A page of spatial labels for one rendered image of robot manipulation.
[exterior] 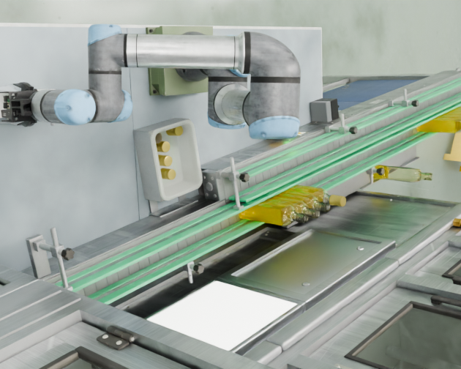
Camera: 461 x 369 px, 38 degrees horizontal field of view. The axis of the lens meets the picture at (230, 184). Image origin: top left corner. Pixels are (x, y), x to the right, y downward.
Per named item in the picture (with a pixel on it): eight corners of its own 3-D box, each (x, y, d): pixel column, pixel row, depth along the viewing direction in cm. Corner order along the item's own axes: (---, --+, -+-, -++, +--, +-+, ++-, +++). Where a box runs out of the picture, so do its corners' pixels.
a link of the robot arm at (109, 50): (306, 26, 146) (83, 22, 144) (304, 77, 148) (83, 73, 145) (298, 31, 158) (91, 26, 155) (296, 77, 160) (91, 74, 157)
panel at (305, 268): (103, 351, 172) (192, 392, 149) (101, 341, 172) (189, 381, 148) (309, 232, 233) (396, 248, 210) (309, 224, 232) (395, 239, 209)
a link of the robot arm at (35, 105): (67, 88, 151) (70, 124, 152) (56, 88, 154) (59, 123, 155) (37, 90, 146) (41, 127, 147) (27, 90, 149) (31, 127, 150)
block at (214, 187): (203, 199, 216) (218, 202, 212) (199, 171, 214) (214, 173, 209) (211, 196, 219) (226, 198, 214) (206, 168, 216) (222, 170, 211)
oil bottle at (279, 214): (238, 218, 220) (289, 228, 205) (236, 202, 218) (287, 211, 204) (249, 212, 224) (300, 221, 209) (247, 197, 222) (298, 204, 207)
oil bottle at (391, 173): (369, 178, 276) (427, 184, 258) (370, 164, 275) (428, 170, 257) (376, 177, 280) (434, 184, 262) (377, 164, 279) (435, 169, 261)
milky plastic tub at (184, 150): (145, 200, 207) (163, 203, 201) (132, 129, 200) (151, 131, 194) (186, 183, 218) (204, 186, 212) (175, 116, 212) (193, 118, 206)
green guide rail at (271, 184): (228, 200, 215) (246, 203, 209) (228, 197, 215) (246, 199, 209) (466, 91, 332) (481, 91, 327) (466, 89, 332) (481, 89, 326)
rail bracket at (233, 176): (219, 207, 212) (248, 212, 204) (211, 157, 207) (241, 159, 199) (225, 204, 214) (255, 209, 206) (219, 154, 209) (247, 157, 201)
